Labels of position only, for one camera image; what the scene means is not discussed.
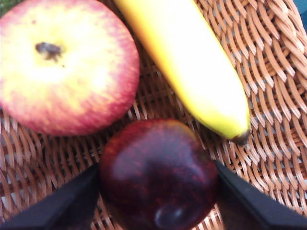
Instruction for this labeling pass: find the red yellow apple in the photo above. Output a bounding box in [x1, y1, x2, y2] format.
[0, 0, 141, 137]

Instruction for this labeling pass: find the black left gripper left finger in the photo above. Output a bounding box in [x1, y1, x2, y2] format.
[0, 162, 100, 230]

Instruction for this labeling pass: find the dark red plum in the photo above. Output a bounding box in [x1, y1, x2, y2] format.
[99, 119, 219, 230]

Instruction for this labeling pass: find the yellow banana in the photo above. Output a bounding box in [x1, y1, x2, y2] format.
[114, 0, 251, 146]

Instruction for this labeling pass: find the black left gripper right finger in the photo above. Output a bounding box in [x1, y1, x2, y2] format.
[214, 160, 307, 230]

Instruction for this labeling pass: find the brown wicker basket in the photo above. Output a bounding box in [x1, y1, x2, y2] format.
[0, 0, 307, 230]

